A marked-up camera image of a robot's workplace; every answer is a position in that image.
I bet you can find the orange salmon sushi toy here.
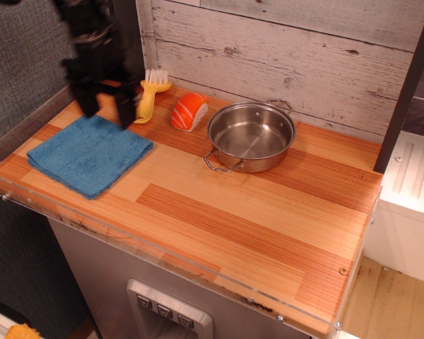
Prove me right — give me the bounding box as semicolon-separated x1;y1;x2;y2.
170;92;208;132

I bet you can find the white toy sink unit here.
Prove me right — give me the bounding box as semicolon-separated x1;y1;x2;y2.
364;132;424;281

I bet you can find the yellow toy dish brush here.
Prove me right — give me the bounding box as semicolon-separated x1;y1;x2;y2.
134;69;172;124

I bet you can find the stainless steel pot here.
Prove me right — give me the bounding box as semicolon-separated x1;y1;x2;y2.
204;99;296;173

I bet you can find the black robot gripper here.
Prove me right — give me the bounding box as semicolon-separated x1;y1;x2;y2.
54;1;136;129

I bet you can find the silver dispenser button panel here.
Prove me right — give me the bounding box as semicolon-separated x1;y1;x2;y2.
126;279;214;339

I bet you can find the yellow object bottom left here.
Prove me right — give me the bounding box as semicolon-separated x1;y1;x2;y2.
4;323;41;339

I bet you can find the blue cloth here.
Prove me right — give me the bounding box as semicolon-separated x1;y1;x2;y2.
27;116;154;200

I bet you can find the clear acrylic table guard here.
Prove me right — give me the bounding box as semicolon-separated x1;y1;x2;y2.
0;165;382;338

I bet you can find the dark right shelf post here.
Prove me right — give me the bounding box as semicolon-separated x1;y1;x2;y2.
373;26;424;174

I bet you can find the grey toy kitchen cabinet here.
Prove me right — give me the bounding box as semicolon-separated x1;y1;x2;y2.
49;219;306;338

